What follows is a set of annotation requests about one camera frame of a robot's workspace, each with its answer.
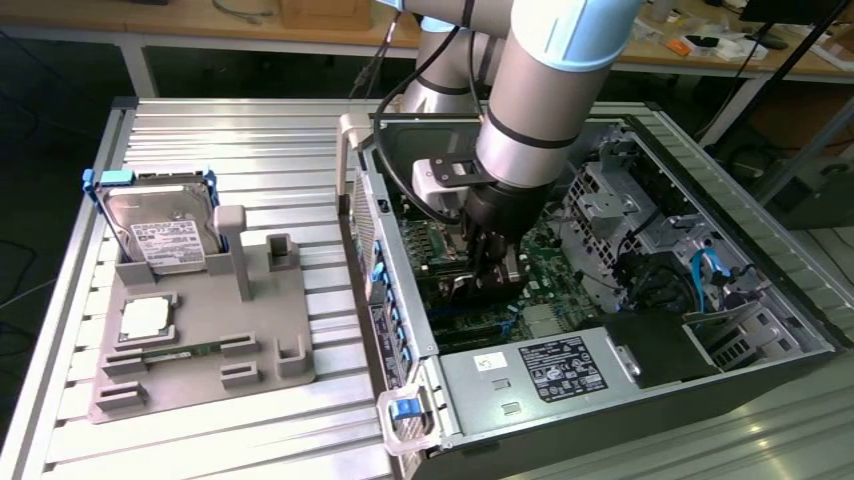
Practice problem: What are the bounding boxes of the metal drive cage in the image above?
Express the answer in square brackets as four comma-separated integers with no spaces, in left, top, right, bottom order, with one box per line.
[559,124,682,266]

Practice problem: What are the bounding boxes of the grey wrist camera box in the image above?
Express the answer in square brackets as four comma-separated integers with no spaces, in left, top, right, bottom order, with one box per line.
[411,157,499,221]

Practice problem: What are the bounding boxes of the grey printed parts rack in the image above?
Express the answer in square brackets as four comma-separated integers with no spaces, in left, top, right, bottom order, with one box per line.
[85,204,315,426]

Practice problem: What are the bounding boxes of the black wire bundle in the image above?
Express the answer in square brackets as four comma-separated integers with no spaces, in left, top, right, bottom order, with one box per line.
[612,249,695,314]

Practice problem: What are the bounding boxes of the black computer monitor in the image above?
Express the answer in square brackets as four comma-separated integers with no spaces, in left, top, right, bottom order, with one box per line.
[738,0,854,50]

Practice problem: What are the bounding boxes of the grey power supply unit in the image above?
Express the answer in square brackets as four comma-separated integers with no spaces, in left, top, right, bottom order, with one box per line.
[439,327,641,436]

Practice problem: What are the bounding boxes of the silver hard disk drive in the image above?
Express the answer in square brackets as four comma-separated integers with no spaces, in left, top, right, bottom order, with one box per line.
[102,182,221,276]

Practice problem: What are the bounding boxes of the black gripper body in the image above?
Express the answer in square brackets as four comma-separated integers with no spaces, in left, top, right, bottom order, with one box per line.
[463,182,555,246]

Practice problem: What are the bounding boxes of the green RAM stick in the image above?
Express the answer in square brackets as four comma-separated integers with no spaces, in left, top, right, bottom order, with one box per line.
[141,342,225,362]

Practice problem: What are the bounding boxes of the black plastic shroud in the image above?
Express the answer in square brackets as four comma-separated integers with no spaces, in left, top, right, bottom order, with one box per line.
[605,312,726,391]

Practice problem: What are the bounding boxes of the blue expansion slot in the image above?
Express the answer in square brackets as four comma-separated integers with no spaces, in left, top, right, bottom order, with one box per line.
[425,302,519,321]

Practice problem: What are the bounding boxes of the black slanted pole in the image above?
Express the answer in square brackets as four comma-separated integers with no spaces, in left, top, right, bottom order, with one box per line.
[766,0,846,84]

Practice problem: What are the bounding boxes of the blue disk caddy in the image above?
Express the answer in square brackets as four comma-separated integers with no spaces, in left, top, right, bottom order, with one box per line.
[80,168,232,266]

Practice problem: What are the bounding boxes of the long wooden desk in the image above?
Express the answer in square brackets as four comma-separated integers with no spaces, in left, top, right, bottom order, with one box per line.
[0,0,421,99]

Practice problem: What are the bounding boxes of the thick black camera cable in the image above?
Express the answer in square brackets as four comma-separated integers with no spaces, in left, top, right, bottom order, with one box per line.
[371,0,479,226]

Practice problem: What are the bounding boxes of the black Nvidia Quadro graphics card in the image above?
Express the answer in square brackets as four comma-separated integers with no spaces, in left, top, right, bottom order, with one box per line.
[416,264,515,306]

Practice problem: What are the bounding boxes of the white and black holder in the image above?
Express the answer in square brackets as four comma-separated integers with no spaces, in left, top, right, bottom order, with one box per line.
[686,33,768,62]

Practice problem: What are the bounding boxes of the CPU socket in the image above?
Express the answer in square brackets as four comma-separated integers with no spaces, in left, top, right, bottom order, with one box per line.
[432,219,467,254]

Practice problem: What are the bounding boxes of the wooden desk with clutter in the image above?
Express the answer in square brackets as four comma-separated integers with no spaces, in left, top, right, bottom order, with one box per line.
[612,0,854,146]

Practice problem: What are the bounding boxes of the green motherboard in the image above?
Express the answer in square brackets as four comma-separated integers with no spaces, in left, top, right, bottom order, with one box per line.
[392,189,601,351]

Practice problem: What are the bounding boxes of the black hanging cable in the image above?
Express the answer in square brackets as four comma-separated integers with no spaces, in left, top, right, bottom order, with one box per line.
[345,4,405,101]

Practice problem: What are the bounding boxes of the silver CPU chip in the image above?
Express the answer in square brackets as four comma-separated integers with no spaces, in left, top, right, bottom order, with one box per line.
[118,298,173,337]

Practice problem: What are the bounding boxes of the thin cable with copper plug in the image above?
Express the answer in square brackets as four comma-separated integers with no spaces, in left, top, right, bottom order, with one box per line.
[465,0,488,124]

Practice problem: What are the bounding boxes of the black open PC case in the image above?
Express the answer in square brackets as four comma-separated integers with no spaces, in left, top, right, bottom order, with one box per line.
[336,112,854,480]

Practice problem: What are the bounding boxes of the black tower on floor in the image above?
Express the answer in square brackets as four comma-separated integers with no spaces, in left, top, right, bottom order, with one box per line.
[766,159,854,231]

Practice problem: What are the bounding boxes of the blue SATA wire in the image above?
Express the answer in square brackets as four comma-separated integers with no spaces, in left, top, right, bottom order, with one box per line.
[690,247,732,314]

